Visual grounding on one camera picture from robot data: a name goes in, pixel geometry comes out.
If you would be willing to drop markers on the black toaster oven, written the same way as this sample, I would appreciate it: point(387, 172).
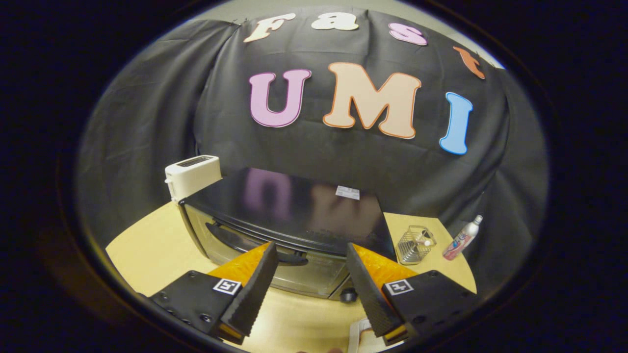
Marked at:
point(294, 211)

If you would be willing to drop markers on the white pop-up toaster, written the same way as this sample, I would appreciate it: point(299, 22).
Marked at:
point(194, 176)

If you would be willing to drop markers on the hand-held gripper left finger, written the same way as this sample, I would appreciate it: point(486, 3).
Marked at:
point(255, 289)

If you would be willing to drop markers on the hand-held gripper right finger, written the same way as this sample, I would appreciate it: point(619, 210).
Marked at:
point(370, 294)

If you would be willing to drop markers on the black backdrop cloth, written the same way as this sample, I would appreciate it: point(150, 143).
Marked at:
point(162, 113)

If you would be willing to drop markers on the silver spray bottle red label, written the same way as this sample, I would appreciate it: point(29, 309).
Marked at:
point(461, 240)

